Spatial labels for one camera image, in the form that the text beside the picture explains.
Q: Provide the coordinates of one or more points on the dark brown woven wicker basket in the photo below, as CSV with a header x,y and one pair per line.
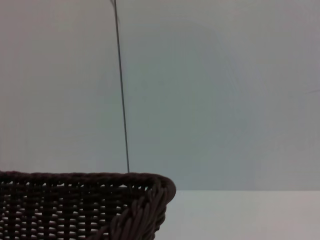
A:
x,y
75,207

